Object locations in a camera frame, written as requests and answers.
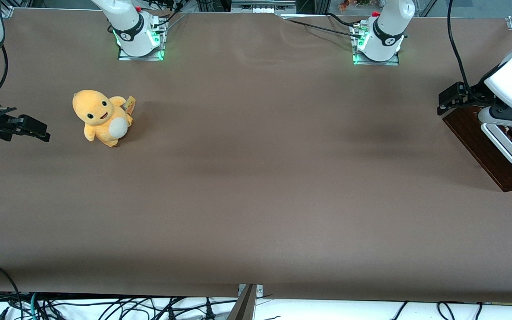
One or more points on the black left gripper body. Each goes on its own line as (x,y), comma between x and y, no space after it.
(472,94)

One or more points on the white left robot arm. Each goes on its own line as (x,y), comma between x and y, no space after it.
(389,26)

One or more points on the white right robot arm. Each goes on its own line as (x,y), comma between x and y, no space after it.
(129,24)

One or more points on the dark wooden drawer cabinet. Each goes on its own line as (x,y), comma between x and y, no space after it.
(505,186)

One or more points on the yellow plush toy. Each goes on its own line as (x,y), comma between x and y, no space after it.
(100,113)

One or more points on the brown paper table cover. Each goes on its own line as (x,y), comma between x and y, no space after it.
(256,178)

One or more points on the grey equipment box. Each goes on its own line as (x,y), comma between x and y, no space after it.
(262,5)

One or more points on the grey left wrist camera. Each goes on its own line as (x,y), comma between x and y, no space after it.
(505,116)

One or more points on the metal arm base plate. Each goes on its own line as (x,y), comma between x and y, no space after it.
(125,57)
(394,62)

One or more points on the small metal corner bracket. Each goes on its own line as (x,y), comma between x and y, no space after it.
(7,11)

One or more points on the silver metal bracket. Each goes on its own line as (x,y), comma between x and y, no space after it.
(259,290)

